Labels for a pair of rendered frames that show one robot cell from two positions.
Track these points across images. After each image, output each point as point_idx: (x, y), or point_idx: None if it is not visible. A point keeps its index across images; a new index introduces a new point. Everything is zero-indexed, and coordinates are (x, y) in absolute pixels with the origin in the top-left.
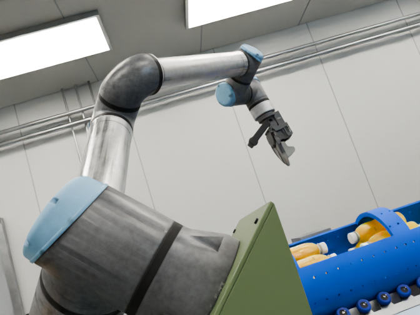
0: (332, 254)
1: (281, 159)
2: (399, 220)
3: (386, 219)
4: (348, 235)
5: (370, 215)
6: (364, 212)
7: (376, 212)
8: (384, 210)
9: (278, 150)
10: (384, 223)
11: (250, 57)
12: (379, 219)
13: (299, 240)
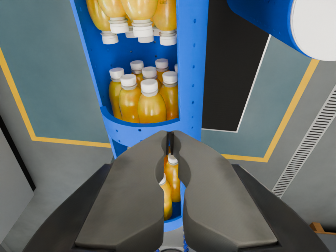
0: (113, 28)
1: (181, 147)
2: (107, 131)
3: (108, 124)
4: (151, 84)
5: (128, 123)
6: (141, 127)
7: (123, 131)
8: (123, 140)
9: (141, 192)
10: (105, 115)
11: None
12: (109, 119)
13: (178, 4)
